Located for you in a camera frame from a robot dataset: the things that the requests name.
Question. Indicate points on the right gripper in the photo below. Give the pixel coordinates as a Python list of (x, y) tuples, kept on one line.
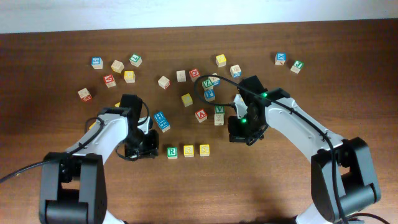
[(235, 134)]

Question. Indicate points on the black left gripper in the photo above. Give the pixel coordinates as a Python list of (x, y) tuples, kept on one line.
[(149, 151)]

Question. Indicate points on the green R wooden block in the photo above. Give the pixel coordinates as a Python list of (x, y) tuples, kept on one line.
[(172, 153)]

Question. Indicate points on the yellow plain wooden block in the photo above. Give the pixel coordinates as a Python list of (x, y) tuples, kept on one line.
[(204, 150)]

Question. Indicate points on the yellow S wooden block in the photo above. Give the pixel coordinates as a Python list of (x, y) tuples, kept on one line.
[(188, 150)]

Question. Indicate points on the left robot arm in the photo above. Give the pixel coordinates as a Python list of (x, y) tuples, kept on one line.
[(73, 187)]

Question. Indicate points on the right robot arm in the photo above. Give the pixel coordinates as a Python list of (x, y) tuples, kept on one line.
[(343, 177)]

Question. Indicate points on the plain drawing wooden block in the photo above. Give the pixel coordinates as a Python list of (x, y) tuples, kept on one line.
[(219, 119)]

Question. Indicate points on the green V wooden block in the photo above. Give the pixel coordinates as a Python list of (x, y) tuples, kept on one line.
[(219, 109)]

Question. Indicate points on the blue T wooden block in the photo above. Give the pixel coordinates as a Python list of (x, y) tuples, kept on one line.
[(164, 125)]

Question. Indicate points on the snail drawing wooden block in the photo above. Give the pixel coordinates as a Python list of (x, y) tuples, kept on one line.
[(159, 117)]

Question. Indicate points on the red A wooden block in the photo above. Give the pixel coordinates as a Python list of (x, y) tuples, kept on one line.
[(201, 115)]

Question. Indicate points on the blue P wooden block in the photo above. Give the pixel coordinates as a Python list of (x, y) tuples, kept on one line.
[(209, 95)]

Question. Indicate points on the blue L feather wooden block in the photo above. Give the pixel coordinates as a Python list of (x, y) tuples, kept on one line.
[(214, 79)]

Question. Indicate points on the green Z wooden block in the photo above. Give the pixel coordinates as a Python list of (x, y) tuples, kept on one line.
[(207, 84)]

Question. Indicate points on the blue D wooden block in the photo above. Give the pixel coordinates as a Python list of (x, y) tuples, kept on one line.
[(235, 71)]

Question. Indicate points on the yellow C wooden block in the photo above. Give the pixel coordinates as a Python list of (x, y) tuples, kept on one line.
[(187, 100)]

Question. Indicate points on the red I wooden block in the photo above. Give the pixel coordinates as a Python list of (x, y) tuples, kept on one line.
[(164, 82)]

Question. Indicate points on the red K wooden block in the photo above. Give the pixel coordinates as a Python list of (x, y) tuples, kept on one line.
[(109, 81)]

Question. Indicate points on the red O wooden block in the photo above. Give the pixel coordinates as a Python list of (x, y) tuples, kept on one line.
[(194, 74)]

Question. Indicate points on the red side wooden block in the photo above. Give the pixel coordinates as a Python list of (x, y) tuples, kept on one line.
[(84, 95)]

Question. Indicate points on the blue X wooden block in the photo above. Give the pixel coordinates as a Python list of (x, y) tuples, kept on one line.
[(280, 58)]

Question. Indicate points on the plain tan wooden block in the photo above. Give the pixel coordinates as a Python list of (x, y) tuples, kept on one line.
[(117, 66)]

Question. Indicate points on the green L far wooden block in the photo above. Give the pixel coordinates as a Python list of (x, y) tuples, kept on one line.
[(135, 60)]

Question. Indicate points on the green J wooden block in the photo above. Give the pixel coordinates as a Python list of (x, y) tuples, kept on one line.
[(297, 66)]

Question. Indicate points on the blue S wooden block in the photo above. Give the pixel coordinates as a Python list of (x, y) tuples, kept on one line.
[(97, 63)]

